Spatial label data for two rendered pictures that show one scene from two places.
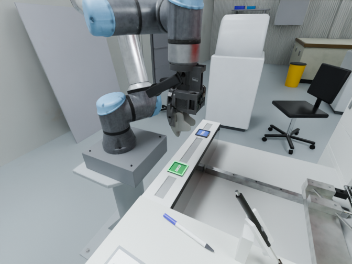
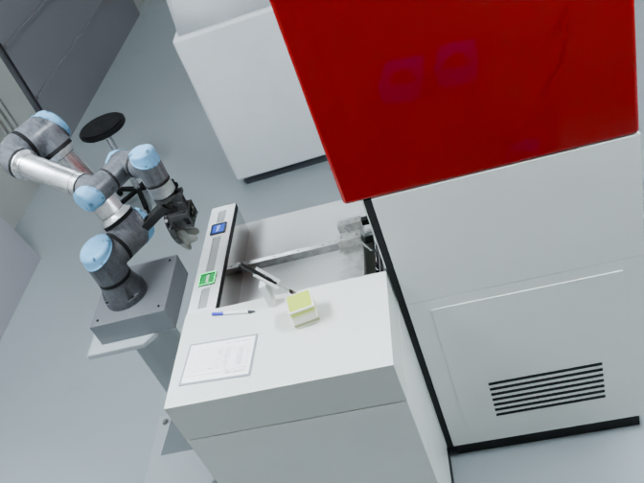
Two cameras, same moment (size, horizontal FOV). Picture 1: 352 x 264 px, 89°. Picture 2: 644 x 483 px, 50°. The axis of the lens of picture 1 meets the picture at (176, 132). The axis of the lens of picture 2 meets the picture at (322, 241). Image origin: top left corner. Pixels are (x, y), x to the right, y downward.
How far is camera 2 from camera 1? 1.63 m
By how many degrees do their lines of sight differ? 11
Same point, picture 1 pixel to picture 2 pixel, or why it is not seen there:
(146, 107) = (138, 235)
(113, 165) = (138, 316)
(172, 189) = (210, 297)
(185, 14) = (151, 172)
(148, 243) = (210, 333)
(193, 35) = (163, 178)
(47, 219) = not seen: outside the picture
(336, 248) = (356, 267)
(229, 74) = (231, 61)
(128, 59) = not seen: hidden behind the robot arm
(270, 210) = (317, 270)
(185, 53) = (163, 191)
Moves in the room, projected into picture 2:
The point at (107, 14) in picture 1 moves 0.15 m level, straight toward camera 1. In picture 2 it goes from (98, 195) to (123, 210)
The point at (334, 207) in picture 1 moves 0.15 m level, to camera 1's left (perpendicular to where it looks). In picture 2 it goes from (355, 236) to (314, 259)
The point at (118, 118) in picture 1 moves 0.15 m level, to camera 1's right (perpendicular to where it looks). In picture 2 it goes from (115, 264) to (157, 241)
